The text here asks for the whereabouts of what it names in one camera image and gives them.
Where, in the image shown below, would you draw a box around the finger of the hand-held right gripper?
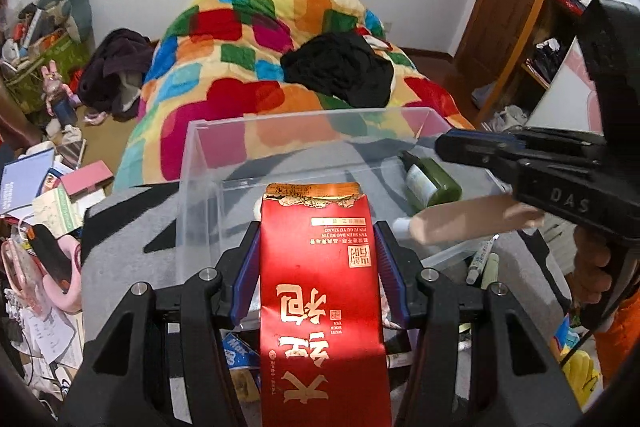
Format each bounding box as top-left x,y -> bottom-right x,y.
447,128 -> 606,155
434,138 -> 526,194

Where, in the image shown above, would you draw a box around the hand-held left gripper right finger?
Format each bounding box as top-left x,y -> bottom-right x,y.
372,221 -> 583,427

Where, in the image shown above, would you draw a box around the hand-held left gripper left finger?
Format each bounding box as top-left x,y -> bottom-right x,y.
60,221 -> 263,427

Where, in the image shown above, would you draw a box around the beige tube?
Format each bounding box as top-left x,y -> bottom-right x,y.
395,196 -> 546,245

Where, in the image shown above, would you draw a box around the red tea packet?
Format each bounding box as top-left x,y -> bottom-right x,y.
259,182 -> 393,427

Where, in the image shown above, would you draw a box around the clear plastic storage box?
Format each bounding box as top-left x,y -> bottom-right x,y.
175,107 -> 501,333

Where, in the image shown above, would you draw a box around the person's right forearm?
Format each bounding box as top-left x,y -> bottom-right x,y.
597,292 -> 640,383

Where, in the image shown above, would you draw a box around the person's right hand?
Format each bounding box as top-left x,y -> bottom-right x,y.
574,224 -> 626,308

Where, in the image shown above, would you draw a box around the white cloth on floor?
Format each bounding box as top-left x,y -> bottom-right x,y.
487,104 -> 528,132

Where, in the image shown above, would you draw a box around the green bottle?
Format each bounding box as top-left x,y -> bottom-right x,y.
402,151 -> 463,215

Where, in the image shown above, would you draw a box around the white sliding wardrobe door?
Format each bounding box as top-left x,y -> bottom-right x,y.
525,0 -> 640,138

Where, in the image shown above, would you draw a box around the dark folded clothes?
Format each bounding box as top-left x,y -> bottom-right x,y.
532,39 -> 568,78

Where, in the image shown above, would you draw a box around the wooden wardrobe shelf unit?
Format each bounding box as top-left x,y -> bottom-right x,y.
475,0 -> 603,122

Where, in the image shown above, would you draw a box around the blue packet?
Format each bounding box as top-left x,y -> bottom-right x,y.
222,332 -> 261,370

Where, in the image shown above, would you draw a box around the white marker pen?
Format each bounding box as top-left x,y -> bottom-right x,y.
465,237 -> 496,285

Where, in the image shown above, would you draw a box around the pale green tube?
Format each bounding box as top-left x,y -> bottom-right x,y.
480,252 -> 501,290

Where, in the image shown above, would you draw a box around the grey and black blanket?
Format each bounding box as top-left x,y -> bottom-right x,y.
80,137 -> 576,427

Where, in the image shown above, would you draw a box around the black garment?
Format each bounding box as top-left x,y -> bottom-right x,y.
280,32 -> 396,108

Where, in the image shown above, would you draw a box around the pink plastic object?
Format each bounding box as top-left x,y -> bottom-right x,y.
0,237 -> 83,313

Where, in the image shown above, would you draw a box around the pink notebook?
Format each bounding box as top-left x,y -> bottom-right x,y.
60,160 -> 115,198

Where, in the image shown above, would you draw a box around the black and orange tool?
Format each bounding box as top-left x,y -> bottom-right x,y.
27,224 -> 73,293

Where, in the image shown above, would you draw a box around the green and white booklet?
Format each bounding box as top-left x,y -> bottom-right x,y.
32,187 -> 83,238

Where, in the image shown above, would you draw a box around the colourful patchwork blanket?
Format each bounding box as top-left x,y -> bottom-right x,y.
112,0 -> 476,192

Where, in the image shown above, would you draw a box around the yellow toy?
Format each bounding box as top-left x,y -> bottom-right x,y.
560,347 -> 601,408

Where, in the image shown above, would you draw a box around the blue and white book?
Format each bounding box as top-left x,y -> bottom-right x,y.
0,152 -> 56,215

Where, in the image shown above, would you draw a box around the dark purple garment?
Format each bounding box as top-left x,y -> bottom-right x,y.
77,28 -> 156,118

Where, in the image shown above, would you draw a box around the rabbit plush toy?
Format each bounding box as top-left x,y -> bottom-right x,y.
41,61 -> 81,132

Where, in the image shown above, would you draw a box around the green bag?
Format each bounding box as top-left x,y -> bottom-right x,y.
0,32 -> 93,112

